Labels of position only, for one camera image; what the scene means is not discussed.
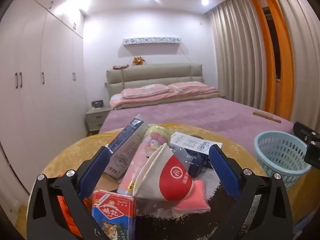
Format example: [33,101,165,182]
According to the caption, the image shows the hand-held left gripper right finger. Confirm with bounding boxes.
[209,144,294,240]

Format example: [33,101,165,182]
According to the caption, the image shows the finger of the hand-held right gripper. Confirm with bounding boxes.
[293,121,320,141]
[304,140,320,168]

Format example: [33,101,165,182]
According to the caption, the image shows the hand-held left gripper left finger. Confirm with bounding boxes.
[26,145,111,240]

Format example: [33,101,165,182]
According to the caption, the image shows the clear plastic bottle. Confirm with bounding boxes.
[172,146,211,177]

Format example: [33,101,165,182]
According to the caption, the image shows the light blue plastic basket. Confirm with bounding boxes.
[254,131,312,190]

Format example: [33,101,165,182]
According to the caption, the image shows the white milk carton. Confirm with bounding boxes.
[170,132,223,159]

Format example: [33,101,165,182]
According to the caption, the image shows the red and white paper cup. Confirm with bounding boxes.
[132,143,196,202]

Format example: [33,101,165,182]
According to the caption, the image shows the yellow bear face mat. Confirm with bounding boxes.
[15,122,314,240]

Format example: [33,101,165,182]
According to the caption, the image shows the pink sponge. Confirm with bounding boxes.
[173,180,211,212]

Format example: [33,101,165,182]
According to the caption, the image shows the wooden stick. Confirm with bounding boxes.
[253,110,282,124]

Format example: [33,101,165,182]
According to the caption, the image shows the pink drink can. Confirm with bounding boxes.
[117,125,173,197]

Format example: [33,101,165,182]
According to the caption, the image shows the red and blue card box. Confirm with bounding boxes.
[91,189,138,240]

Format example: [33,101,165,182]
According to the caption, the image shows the grey nightstand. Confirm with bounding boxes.
[85,106,112,136]

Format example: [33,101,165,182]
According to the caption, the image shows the bed with purple cover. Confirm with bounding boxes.
[98,97,296,142]

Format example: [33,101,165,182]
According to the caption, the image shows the orange curtain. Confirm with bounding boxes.
[246,0,295,122]

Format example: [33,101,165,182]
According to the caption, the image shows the pink pillow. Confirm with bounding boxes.
[168,81,209,93]
[121,84,169,99]

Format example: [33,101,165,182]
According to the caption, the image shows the dark window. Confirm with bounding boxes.
[262,6,283,81]

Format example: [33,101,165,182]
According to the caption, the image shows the white wardrobe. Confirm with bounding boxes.
[0,0,84,207]

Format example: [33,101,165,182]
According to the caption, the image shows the beige curtain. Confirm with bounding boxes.
[208,0,320,137]

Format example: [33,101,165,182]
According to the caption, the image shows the beige padded headboard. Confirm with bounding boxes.
[106,63,204,103]

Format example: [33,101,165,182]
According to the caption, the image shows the white patterned wall shelf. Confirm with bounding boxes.
[122,37,182,46]

